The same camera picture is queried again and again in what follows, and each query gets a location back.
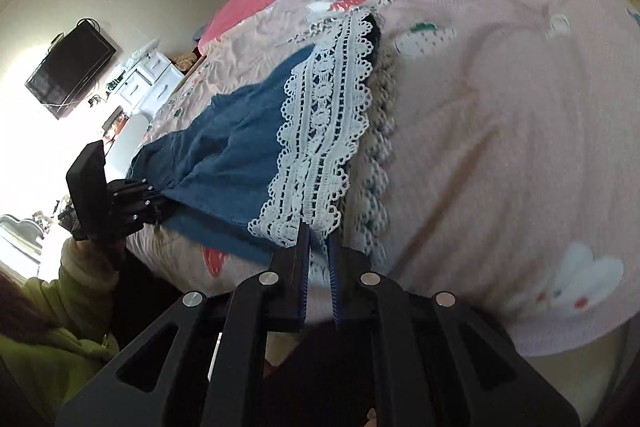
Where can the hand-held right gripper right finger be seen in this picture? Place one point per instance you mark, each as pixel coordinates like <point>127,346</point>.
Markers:
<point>334,284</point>

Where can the pink strawberry printed blanket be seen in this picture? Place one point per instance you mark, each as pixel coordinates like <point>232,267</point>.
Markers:
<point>500,132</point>

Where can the blue denim pants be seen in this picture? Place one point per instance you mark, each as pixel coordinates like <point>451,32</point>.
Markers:
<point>235,157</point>

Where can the black wall television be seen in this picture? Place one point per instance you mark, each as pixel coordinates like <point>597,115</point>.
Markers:
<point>70,66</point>

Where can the brown plush toy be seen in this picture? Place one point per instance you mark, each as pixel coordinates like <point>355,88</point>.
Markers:
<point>182,62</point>

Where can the person's left forearm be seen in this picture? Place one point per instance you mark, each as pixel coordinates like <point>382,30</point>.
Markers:
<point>65,322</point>

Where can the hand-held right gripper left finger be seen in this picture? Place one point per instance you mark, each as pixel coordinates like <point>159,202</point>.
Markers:
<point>302,279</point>

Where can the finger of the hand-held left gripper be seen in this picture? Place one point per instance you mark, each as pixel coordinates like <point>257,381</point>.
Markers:
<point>135,191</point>
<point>137,218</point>

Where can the white drawer cabinet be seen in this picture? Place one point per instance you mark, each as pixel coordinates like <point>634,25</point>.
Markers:
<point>150,82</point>

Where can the white ornate furniture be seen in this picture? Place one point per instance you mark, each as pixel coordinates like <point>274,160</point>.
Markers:
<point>20,239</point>

